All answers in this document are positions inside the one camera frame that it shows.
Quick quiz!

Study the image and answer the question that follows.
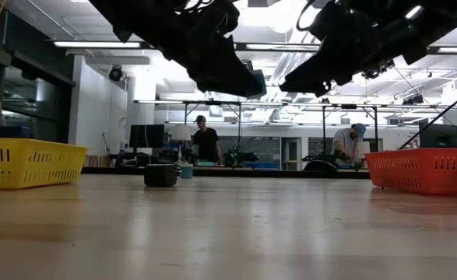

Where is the black ceiling spotlight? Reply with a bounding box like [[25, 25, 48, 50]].
[[108, 65, 124, 82]]

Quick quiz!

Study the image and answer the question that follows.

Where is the black diagonal rod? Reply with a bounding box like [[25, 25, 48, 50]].
[[398, 83, 457, 152]]

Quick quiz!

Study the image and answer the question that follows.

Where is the person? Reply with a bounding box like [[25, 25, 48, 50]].
[[191, 114, 223, 166], [331, 122, 369, 169]]

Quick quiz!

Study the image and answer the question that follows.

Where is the overhead light bar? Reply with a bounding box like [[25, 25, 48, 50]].
[[52, 40, 457, 55]]

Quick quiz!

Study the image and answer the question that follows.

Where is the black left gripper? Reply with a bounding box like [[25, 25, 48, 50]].
[[161, 0, 253, 98]]

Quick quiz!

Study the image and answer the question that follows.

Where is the glass door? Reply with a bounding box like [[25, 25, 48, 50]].
[[283, 137, 303, 171]]

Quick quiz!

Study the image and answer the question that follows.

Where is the yellow plastic basket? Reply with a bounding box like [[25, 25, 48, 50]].
[[0, 137, 90, 191]]

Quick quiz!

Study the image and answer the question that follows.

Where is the black monitor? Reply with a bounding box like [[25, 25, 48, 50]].
[[128, 124, 166, 149], [418, 123, 457, 149]]

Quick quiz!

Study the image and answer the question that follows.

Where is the large black power adapter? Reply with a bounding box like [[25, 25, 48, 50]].
[[143, 163, 178, 188]]

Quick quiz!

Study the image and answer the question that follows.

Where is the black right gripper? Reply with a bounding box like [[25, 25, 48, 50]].
[[278, 0, 420, 98]]

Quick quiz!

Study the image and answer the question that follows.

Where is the black aluminium frame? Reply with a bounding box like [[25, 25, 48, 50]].
[[81, 166, 371, 180]]

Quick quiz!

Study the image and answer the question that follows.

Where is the orange plastic basket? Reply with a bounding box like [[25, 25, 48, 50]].
[[365, 147, 457, 196]]

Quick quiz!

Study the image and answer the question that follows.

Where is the white table lamp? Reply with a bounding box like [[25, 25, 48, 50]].
[[169, 124, 192, 164]]

